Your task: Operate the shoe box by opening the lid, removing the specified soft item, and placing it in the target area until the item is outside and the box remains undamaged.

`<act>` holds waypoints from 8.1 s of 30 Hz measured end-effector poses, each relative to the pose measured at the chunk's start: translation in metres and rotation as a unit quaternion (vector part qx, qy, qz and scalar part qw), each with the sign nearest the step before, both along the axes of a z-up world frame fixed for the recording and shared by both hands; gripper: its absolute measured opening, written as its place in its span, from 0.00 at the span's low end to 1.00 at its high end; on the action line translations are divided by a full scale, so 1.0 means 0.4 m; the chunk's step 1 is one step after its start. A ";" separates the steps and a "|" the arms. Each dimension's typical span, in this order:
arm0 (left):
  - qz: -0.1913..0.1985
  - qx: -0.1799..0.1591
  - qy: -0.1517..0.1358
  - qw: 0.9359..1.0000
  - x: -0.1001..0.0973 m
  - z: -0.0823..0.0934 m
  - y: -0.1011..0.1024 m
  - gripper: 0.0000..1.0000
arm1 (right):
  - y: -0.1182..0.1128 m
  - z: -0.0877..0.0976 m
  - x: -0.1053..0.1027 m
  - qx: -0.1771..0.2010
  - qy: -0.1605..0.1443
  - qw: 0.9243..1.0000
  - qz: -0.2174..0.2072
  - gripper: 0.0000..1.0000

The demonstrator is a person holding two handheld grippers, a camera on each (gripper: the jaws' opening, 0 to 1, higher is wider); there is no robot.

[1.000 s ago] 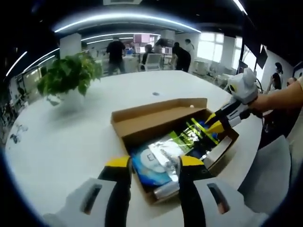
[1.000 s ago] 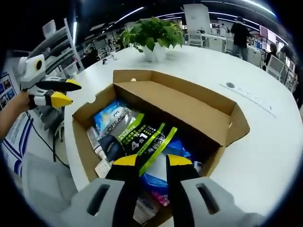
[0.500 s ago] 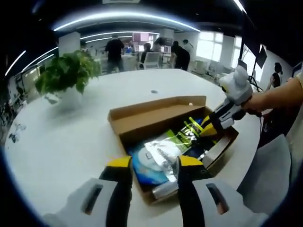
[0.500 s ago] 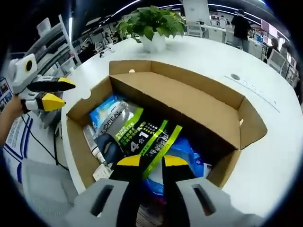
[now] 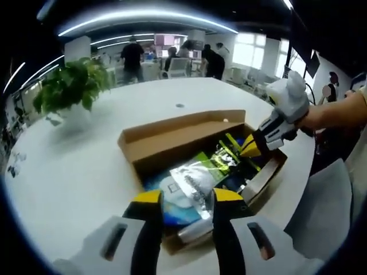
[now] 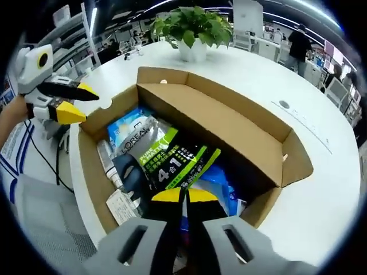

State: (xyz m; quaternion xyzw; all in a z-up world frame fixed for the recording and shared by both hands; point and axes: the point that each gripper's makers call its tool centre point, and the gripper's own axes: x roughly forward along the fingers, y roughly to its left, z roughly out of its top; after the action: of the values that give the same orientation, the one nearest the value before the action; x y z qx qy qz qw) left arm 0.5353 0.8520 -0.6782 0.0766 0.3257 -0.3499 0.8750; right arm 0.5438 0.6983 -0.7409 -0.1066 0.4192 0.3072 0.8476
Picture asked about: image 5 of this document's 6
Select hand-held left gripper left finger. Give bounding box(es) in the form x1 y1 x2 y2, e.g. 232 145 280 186
53 188 165 275

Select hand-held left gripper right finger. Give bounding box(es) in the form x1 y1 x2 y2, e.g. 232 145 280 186
211 187 317 275

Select blue white wet wipes pack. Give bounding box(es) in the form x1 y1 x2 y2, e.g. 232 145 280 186
143 171 209 230

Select green black foil packet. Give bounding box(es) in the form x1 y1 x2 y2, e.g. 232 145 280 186
194 133 244 183

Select brown cardboard shoe box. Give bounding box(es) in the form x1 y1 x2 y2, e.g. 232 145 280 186
118 109 288 256

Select hanging black screen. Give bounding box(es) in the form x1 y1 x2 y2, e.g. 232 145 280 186
306 50 321 77

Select bright office window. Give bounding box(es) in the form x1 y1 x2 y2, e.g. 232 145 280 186
233 33 266 69

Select person's white shirt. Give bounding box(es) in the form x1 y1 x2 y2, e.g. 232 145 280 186
342 134 367 230

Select white office chair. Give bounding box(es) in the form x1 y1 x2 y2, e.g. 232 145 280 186
166 56 192 78

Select small black tabletop items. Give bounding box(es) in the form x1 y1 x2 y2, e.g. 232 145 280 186
5 151 28 178

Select long curved ceiling light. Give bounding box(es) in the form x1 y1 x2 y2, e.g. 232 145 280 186
58 13 239 37

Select potted green plant white pot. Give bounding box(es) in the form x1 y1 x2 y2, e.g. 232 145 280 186
33 57 111 127

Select white square pillar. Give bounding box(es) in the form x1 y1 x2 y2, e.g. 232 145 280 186
64 36 91 62

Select pink wall screen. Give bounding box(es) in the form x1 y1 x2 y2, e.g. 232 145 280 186
154 34 174 46

